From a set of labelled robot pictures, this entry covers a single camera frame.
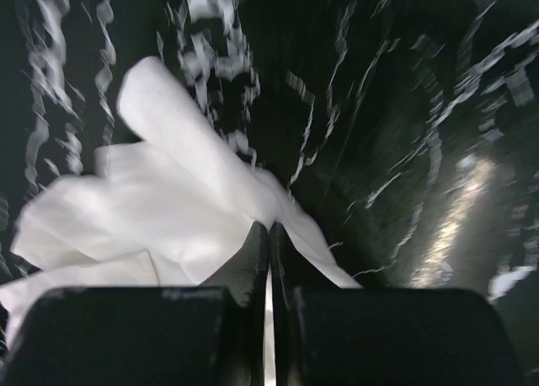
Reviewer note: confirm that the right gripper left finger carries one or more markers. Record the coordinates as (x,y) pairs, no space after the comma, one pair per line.
(240,360)

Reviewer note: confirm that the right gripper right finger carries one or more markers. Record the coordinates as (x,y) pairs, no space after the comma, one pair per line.
(289,270)

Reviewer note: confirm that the white t shirt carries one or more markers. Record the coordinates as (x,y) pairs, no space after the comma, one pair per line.
(168,210)

